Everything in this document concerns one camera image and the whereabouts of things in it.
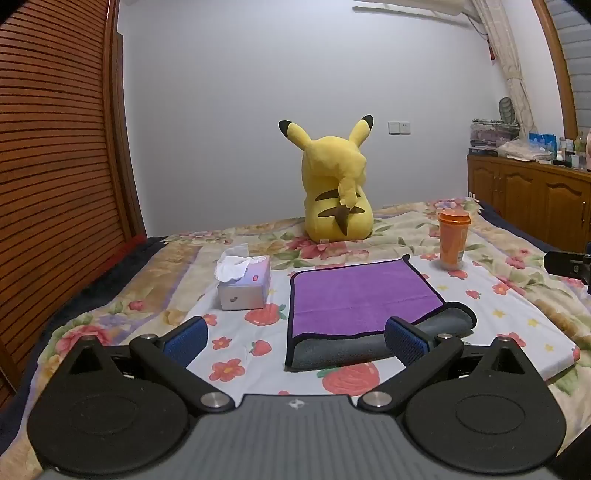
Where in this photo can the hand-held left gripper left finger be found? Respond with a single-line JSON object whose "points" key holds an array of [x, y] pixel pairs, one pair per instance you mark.
{"points": [[187, 342]]}

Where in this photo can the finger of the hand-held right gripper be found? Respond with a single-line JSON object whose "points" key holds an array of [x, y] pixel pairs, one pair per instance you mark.
{"points": [[565, 265]]}

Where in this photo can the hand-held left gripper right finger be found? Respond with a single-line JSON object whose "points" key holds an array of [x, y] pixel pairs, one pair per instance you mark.
{"points": [[406, 344]]}

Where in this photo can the purple and grey towel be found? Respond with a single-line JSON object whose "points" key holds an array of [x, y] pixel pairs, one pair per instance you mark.
{"points": [[360, 295]]}

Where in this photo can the dark blue bed sheet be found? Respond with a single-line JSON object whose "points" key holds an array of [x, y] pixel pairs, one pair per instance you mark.
{"points": [[531, 230]]}

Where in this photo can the white strawberry print cloth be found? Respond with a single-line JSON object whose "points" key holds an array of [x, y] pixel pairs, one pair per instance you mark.
{"points": [[503, 304]]}

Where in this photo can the floral blanket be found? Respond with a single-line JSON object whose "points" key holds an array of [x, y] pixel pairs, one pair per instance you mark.
{"points": [[152, 272]]}

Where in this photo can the tissue box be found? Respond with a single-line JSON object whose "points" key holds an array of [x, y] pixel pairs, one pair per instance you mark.
{"points": [[244, 286]]}

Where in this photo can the wooden cabinet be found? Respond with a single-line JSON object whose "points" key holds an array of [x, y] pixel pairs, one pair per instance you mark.
{"points": [[526, 194]]}

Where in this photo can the group of small bottles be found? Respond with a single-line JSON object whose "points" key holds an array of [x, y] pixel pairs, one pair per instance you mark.
{"points": [[575, 152]]}

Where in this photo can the orange cup with lid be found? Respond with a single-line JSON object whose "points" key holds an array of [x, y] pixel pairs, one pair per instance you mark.
{"points": [[453, 240]]}

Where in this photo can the folded beige cloth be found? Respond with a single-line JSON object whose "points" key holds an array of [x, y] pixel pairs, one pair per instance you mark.
{"points": [[524, 151]]}

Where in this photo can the blue packet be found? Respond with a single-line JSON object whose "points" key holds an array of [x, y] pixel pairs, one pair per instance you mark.
{"points": [[542, 141]]}

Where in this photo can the clear storage box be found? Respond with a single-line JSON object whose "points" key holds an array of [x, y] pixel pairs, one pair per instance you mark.
{"points": [[493, 133]]}

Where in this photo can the green hand fan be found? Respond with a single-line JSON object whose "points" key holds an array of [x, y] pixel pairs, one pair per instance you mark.
{"points": [[506, 110]]}

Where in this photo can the yellow plush toy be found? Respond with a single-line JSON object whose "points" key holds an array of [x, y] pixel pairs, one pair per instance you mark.
{"points": [[334, 184]]}

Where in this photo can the beige curtain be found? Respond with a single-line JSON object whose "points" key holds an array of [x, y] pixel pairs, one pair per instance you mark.
{"points": [[512, 69]]}

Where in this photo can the wooden slatted wardrobe door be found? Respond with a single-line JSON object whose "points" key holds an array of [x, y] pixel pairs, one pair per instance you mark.
{"points": [[51, 161]]}

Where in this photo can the white air conditioner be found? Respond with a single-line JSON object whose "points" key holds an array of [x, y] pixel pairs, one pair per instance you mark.
{"points": [[415, 5]]}

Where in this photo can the wooden window frame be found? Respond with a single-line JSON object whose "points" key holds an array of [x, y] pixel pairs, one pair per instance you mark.
{"points": [[561, 74]]}

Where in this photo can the white wall socket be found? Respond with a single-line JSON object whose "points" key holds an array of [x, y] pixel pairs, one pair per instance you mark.
{"points": [[399, 128]]}

